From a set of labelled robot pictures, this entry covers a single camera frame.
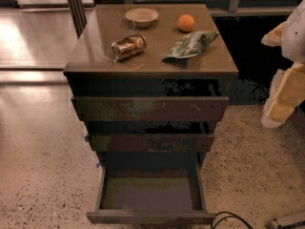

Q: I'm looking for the gold soda can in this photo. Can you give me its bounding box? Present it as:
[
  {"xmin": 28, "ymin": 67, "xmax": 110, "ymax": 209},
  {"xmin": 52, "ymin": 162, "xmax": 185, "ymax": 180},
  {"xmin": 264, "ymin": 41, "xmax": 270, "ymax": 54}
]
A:
[{"xmin": 112, "ymin": 34, "xmax": 147, "ymax": 61}]

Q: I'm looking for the orange fruit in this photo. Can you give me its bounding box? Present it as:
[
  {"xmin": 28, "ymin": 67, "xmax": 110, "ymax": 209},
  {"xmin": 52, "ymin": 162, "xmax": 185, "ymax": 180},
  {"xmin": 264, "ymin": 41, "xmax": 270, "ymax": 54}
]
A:
[{"xmin": 178, "ymin": 14, "xmax": 195, "ymax": 32}]

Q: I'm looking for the brown drawer cabinet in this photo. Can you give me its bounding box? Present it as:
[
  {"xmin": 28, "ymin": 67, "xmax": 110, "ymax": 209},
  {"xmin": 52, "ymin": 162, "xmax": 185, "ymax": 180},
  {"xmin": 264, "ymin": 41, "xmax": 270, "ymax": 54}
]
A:
[{"xmin": 64, "ymin": 5, "xmax": 238, "ymax": 171}]

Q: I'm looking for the grey power strip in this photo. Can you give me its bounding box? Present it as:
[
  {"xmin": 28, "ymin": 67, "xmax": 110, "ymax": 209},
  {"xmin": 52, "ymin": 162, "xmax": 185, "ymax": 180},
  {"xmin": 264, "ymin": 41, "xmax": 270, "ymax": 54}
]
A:
[{"xmin": 266, "ymin": 211, "xmax": 305, "ymax": 229}]

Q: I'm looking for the brown middle drawer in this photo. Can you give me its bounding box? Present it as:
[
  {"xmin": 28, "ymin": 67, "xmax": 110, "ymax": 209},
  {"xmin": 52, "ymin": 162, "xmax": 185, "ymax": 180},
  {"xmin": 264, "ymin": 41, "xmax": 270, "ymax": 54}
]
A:
[{"xmin": 87, "ymin": 134, "xmax": 214, "ymax": 153}]

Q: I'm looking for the black cable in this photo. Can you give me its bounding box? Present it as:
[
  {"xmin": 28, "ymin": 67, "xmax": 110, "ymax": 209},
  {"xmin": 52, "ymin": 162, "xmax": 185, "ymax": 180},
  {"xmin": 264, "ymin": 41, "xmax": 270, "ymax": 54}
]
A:
[{"xmin": 211, "ymin": 211, "xmax": 254, "ymax": 229}]

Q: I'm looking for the blue tape piece upper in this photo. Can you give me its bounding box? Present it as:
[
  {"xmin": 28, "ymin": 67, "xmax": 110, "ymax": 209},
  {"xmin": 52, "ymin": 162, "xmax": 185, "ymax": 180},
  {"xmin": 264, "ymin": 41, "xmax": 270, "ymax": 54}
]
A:
[{"xmin": 84, "ymin": 135, "xmax": 89, "ymax": 142}]

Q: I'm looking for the brown bottom drawer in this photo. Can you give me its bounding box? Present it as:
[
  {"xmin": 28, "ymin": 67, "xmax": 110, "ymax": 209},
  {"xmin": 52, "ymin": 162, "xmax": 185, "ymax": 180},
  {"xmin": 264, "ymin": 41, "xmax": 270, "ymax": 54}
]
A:
[{"xmin": 87, "ymin": 163, "xmax": 215, "ymax": 229}]

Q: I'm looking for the brown top drawer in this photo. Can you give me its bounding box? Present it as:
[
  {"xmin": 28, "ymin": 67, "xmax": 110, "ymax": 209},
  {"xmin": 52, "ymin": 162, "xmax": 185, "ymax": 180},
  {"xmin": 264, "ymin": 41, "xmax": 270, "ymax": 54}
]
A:
[{"xmin": 71, "ymin": 96, "xmax": 229, "ymax": 122}]

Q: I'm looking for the white ceramic bowl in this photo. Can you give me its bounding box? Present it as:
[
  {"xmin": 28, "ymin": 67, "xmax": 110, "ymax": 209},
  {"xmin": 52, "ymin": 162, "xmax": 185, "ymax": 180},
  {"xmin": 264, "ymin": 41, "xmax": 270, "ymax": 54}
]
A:
[{"xmin": 126, "ymin": 8, "xmax": 159, "ymax": 28}]

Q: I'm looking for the green chip bag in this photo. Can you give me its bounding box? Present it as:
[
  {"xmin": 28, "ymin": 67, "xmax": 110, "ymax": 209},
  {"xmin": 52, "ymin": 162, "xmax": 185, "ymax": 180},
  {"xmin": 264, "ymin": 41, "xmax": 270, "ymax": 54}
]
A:
[{"xmin": 163, "ymin": 31, "xmax": 219, "ymax": 62}]

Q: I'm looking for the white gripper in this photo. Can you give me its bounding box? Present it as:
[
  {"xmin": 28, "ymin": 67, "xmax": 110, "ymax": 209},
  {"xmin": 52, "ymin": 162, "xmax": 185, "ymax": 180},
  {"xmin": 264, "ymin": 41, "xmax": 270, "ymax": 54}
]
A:
[{"xmin": 261, "ymin": 19, "xmax": 305, "ymax": 128}]

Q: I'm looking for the brown drawer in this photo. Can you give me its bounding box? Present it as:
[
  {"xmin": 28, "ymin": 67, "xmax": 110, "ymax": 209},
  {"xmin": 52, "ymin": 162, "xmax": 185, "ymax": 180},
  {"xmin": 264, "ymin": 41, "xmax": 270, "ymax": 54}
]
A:
[
  {"xmin": 87, "ymin": 163, "xmax": 215, "ymax": 229},
  {"xmin": 87, "ymin": 134, "xmax": 214, "ymax": 153},
  {"xmin": 71, "ymin": 96, "xmax": 229, "ymax": 122}
]

